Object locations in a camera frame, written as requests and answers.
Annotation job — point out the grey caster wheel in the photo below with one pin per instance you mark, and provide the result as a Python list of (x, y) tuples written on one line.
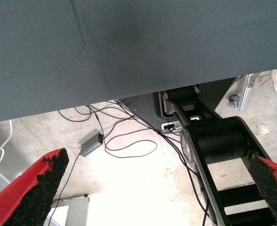
[(233, 101)]

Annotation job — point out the dark grey base housing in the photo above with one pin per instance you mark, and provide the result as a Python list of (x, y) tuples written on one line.
[(143, 106)]

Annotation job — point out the aluminium profile bar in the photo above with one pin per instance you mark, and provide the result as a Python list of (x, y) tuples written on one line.
[(245, 94)]

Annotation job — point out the silver usb hub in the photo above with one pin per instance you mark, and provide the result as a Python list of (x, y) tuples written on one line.
[(164, 127)]

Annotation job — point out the grey power box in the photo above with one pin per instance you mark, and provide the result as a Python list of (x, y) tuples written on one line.
[(89, 147)]

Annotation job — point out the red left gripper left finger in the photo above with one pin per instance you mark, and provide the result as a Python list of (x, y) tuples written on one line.
[(23, 200)]

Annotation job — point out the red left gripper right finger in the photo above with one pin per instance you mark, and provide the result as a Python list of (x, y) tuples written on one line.
[(275, 188)]

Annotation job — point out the white floor box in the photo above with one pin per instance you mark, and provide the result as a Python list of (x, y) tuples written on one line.
[(77, 212)]

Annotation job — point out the dark grey table cloth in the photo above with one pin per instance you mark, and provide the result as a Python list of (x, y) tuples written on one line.
[(152, 47)]

